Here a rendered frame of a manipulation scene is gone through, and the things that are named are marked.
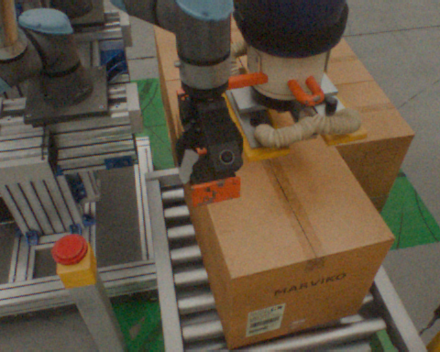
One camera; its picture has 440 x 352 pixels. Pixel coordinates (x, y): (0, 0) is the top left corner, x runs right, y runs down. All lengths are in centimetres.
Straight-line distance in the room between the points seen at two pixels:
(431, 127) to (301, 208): 201
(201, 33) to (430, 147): 241
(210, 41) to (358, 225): 67
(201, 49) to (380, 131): 150
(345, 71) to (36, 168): 157
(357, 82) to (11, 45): 161
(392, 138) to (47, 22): 141
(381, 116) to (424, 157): 77
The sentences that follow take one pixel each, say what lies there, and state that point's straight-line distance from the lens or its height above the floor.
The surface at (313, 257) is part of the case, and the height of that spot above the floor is 95.
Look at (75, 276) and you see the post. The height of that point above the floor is 98.
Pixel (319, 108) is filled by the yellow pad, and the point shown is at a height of 113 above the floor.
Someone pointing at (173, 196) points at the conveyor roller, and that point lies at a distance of 166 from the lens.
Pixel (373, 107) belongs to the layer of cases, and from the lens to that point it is 214.
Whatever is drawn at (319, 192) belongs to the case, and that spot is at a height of 95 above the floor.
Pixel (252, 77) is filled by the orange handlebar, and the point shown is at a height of 124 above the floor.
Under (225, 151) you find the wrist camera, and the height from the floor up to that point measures 136.
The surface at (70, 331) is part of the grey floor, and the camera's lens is 206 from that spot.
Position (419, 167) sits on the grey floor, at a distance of 274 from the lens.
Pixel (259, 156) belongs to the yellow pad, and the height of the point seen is 112.
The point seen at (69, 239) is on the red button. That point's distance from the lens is 98.
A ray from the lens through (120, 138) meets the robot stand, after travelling 138.
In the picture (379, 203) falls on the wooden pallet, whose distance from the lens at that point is 234.
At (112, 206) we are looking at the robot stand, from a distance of 210.
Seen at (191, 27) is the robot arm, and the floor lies 153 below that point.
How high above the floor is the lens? 181
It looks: 48 degrees down
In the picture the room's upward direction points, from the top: straight up
